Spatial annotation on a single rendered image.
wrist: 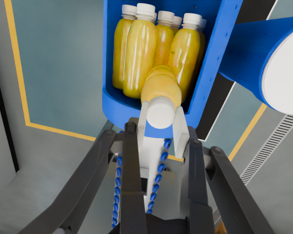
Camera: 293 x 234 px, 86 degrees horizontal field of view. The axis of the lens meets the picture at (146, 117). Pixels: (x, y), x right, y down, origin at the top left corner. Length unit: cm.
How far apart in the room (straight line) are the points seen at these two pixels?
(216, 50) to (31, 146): 250
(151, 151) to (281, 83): 55
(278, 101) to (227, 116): 124
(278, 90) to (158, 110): 47
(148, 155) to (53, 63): 139
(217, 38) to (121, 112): 23
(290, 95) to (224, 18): 39
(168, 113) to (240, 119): 173
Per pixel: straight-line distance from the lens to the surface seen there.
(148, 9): 39
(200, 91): 34
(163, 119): 21
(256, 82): 61
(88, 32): 164
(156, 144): 75
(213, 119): 164
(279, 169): 260
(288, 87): 63
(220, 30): 33
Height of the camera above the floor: 152
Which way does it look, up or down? 62 degrees down
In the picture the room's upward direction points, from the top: 170 degrees counter-clockwise
